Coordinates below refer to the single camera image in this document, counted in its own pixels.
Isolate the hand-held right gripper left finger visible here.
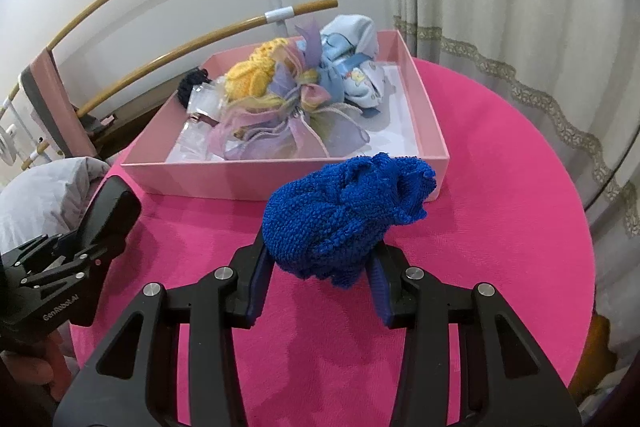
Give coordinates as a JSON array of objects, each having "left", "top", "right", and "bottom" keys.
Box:
[{"left": 52, "top": 231, "right": 276, "bottom": 427}]

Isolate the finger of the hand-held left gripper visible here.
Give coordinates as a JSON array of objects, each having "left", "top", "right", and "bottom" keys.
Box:
[{"left": 76, "top": 176, "right": 142, "bottom": 259}]

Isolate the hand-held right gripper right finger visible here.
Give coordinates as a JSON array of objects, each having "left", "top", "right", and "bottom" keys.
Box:
[{"left": 366, "top": 243, "right": 582, "bottom": 427}]

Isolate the blue knitted cloth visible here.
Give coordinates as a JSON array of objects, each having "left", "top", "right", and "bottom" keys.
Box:
[{"left": 262, "top": 152, "right": 439, "bottom": 292}]

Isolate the pink cardboard box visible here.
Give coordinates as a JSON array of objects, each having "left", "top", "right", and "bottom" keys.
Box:
[{"left": 120, "top": 29, "right": 451, "bottom": 202}]

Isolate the clear plastic bag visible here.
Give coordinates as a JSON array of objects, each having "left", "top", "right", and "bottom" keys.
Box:
[{"left": 179, "top": 79, "right": 228, "bottom": 160}]

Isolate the navy crochet net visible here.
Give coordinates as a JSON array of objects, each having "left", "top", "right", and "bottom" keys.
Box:
[{"left": 177, "top": 68, "right": 215, "bottom": 108}]

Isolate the pink organza pouch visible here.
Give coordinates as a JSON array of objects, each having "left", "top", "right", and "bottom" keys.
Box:
[{"left": 211, "top": 99, "right": 372, "bottom": 161}]

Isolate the yellow crochet piece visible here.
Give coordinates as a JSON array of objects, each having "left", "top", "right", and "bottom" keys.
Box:
[{"left": 222, "top": 38, "right": 297, "bottom": 102}]

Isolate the light blue fleece cloth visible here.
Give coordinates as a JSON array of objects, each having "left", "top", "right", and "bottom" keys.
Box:
[{"left": 316, "top": 57, "right": 353, "bottom": 104}]

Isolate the purple organza pouch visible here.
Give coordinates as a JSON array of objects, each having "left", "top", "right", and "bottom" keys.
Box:
[{"left": 272, "top": 22, "right": 332, "bottom": 108}]

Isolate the white blue printed baby cloth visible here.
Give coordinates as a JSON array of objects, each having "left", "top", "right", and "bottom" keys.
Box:
[{"left": 319, "top": 14, "right": 387, "bottom": 108}]

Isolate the person's left hand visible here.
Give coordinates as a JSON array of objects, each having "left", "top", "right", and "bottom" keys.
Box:
[{"left": 0, "top": 353, "right": 55, "bottom": 404}]

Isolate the white quilted jacket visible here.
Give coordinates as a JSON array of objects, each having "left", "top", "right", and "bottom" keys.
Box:
[{"left": 0, "top": 156, "right": 112, "bottom": 253}]

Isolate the dark wooden furniture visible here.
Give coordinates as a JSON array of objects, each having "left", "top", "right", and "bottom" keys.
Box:
[{"left": 92, "top": 74, "right": 201, "bottom": 165}]

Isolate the pink grey hanging cloth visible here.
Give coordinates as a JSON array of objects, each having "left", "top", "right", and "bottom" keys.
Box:
[{"left": 19, "top": 48, "right": 97, "bottom": 158}]

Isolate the white paper sheet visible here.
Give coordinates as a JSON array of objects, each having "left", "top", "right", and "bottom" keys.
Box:
[{"left": 167, "top": 64, "right": 428, "bottom": 164}]

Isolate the orange object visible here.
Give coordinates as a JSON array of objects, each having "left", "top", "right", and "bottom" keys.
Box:
[{"left": 569, "top": 314, "right": 618, "bottom": 400}]

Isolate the cream curtain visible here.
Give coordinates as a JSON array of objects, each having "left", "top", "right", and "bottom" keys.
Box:
[{"left": 381, "top": 0, "right": 640, "bottom": 238}]

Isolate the white wall fixture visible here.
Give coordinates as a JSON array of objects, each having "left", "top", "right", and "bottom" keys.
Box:
[{"left": 0, "top": 104, "right": 28, "bottom": 170}]

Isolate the short wooden barre rail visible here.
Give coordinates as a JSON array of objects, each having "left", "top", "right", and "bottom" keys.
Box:
[{"left": 20, "top": 0, "right": 340, "bottom": 170}]

